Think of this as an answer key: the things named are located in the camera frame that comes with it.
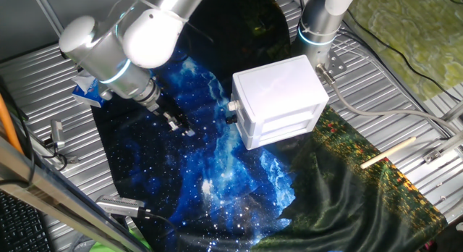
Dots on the white plastic drawer cabinet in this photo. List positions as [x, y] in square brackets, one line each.
[278, 85]

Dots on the white drawer with black knob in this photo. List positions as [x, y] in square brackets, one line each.
[285, 130]

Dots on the galaxy and meadow print cloth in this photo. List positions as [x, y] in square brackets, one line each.
[181, 165]

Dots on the blue tissue box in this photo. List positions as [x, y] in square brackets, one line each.
[88, 96]

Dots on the orange pole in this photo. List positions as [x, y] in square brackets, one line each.
[7, 125]

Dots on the metal frame bar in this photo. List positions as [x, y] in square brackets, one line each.
[54, 201]

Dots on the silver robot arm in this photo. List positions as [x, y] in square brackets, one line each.
[105, 60]

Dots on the yellow green mat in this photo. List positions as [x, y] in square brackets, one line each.
[416, 34]

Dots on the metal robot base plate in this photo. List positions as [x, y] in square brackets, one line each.
[338, 65]

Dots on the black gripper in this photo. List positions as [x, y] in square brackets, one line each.
[170, 107]

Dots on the black keyboard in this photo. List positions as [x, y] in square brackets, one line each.
[21, 230]

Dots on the grey cloth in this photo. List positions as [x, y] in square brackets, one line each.
[79, 244]

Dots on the thin metal rod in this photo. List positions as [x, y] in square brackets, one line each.
[45, 13]

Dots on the wooden stick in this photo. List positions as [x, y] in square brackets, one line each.
[387, 152]

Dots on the green cloth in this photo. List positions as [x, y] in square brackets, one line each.
[108, 247]

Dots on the aluminium bracket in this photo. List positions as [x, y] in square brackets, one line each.
[445, 147]

